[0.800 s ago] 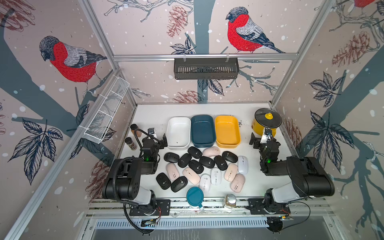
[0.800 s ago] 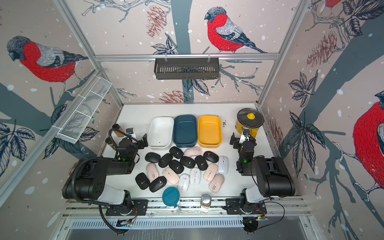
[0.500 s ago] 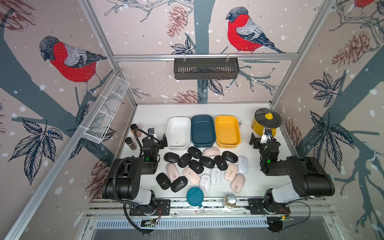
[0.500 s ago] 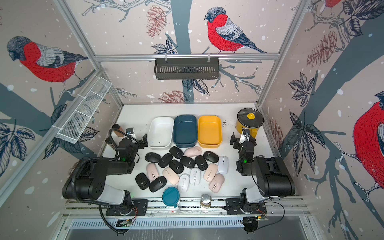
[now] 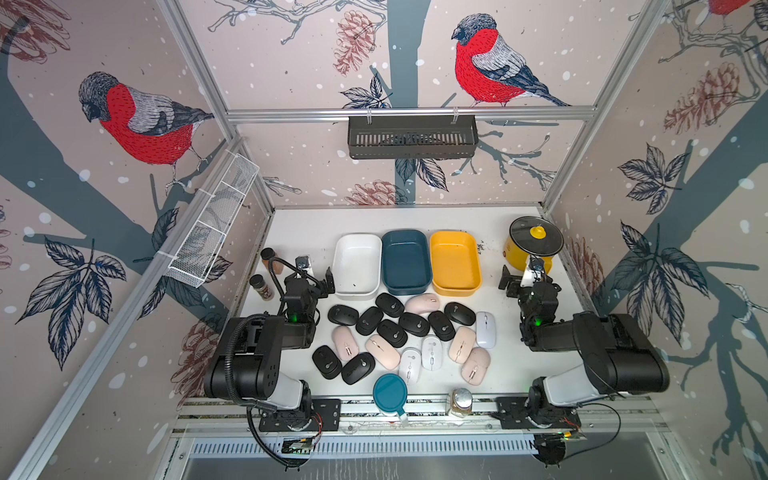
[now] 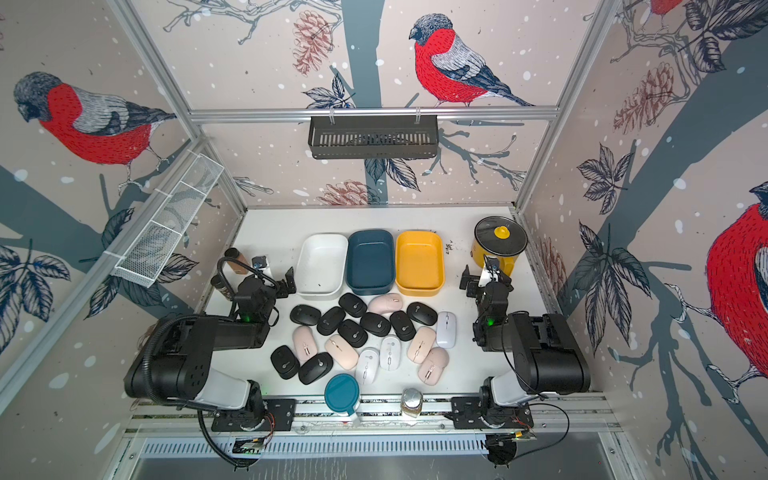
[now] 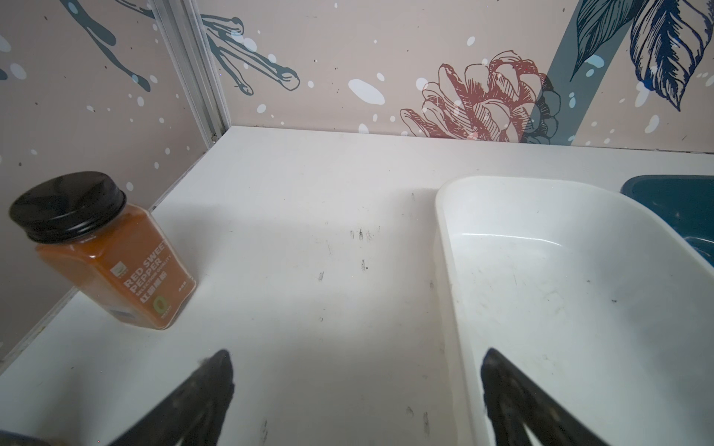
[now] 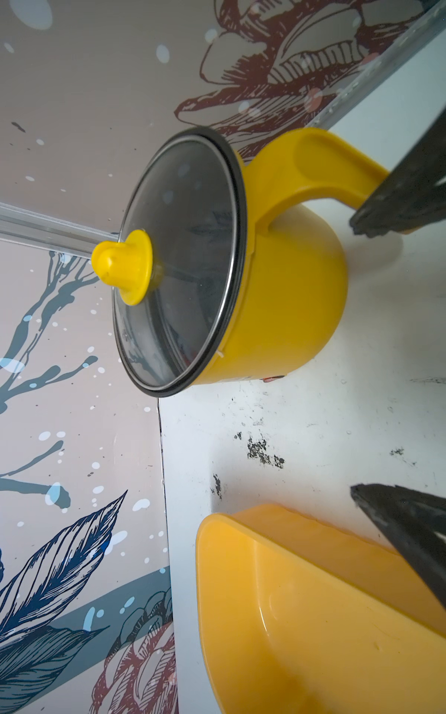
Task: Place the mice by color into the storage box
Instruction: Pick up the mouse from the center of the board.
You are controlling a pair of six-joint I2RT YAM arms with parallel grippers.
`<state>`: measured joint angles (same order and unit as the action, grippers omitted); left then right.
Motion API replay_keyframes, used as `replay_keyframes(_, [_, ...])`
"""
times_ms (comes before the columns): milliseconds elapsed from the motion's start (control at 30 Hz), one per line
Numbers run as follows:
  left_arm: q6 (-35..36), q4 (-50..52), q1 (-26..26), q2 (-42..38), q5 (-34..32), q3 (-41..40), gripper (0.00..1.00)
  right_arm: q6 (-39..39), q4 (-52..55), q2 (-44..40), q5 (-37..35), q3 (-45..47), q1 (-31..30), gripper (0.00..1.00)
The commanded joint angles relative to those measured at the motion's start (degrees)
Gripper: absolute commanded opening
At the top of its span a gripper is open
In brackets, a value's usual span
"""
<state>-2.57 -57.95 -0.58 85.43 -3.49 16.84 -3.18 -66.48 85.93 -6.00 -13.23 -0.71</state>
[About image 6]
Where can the pink mouse top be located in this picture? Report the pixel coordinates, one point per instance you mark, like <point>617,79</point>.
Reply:
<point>386,304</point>

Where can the black mouse top right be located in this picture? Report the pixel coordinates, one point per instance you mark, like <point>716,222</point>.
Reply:
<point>421,313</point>

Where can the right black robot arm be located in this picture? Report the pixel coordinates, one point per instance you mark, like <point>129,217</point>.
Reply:
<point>541,352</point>

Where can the black hanging wire basket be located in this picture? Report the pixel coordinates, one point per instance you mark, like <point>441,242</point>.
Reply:
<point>373,137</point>

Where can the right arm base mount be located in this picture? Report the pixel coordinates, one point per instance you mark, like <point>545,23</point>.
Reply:
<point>472,412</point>

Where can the black mouse far left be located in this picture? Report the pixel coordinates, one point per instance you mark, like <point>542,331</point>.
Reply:
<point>305,315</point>

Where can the black mouse bottom left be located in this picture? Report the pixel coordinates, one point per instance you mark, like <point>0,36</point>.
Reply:
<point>285,362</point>

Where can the black mouse top centre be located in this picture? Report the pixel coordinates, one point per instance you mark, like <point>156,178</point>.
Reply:
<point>353,305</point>

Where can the black mouse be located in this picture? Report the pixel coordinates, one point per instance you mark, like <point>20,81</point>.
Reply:
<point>285,362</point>
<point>353,305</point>
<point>315,368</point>
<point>402,325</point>
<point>330,320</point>
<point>305,315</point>
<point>375,324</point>
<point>421,313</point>
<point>353,333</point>

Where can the yellow storage box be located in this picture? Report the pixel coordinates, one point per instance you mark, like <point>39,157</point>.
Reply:
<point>419,262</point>

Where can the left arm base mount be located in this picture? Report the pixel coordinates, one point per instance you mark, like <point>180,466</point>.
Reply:
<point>272,414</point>

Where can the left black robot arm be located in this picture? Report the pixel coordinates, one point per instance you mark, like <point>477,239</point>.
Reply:
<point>174,367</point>

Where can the brown spice bottle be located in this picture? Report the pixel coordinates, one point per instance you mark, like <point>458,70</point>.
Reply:
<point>237,261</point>

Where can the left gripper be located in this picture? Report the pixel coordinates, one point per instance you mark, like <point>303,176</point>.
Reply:
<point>282,292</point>

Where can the teal round lid container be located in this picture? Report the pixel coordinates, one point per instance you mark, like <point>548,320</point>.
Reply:
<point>342,394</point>

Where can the teal storage box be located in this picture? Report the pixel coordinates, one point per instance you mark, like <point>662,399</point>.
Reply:
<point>370,264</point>

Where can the black mouse upper left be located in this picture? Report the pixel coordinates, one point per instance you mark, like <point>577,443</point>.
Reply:
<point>330,320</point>

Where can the black mouse bottom centre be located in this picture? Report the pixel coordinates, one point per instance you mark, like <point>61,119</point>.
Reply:
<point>315,368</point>

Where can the pink mouse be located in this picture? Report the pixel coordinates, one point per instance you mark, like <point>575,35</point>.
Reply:
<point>342,352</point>
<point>386,304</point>
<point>433,366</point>
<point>421,345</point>
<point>304,344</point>

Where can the white mouse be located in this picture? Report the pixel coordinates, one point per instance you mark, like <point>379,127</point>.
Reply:
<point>367,366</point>
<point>390,353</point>
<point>446,329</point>

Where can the dark spice bottle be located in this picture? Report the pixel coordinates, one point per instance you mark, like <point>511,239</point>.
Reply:
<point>219,285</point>

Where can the white wire mesh shelf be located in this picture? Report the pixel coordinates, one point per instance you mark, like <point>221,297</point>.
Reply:
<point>150,252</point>

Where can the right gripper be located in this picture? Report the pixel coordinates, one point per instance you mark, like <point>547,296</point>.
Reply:
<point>477,283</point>

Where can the white storage box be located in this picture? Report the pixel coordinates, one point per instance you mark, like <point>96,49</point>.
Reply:
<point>320,270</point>

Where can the yellow pot with black lid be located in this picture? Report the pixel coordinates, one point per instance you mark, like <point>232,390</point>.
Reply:
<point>501,238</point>

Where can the small glass jar silver lid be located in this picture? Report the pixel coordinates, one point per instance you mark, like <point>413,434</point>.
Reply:
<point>411,402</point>

